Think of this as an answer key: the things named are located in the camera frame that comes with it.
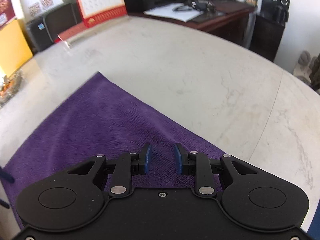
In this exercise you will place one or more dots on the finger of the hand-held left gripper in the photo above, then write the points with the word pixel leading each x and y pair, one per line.
pixel 3 203
pixel 7 175

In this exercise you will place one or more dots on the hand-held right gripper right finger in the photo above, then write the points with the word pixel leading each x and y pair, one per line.
pixel 178 158

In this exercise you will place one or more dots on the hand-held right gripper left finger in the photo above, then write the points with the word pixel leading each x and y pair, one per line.
pixel 147 158

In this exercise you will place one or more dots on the purple towel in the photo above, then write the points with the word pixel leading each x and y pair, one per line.
pixel 100 130

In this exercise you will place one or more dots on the clear dish of snacks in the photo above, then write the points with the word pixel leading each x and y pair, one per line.
pixel 10 87

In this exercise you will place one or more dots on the yellow envelope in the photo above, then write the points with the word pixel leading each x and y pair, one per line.
pixel 12 47

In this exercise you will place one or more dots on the dark wooden desk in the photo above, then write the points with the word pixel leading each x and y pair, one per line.
pixel 225 22

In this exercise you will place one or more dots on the white paper sheet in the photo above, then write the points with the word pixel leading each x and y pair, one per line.
pixel 170 13

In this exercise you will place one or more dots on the red and white book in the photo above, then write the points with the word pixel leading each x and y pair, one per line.
pixel 72 33

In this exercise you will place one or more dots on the dark desk pad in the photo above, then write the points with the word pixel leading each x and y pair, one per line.
pixel 210 16

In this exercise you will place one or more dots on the black cabinet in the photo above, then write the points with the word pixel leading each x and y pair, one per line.
pixel 267 37

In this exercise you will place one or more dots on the black eyeglasses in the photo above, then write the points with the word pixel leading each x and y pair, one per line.
pixel 182 8

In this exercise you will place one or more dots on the black power adapter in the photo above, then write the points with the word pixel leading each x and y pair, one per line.
pixel 200 5

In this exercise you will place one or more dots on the blue table mat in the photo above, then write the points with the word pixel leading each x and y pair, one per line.
pixel 315 231

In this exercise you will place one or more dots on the grey plush slippers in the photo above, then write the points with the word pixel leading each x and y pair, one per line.
pixel 305 65

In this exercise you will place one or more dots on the black computer case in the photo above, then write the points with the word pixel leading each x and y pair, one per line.
pixel 60 22

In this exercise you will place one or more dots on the red desk calendar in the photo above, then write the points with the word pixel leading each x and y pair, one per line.
pixel 100 2

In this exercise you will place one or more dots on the red printed box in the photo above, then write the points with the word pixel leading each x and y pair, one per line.
pixel 6 5

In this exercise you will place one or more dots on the black kettle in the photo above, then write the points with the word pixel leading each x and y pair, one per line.
pixel 281 13

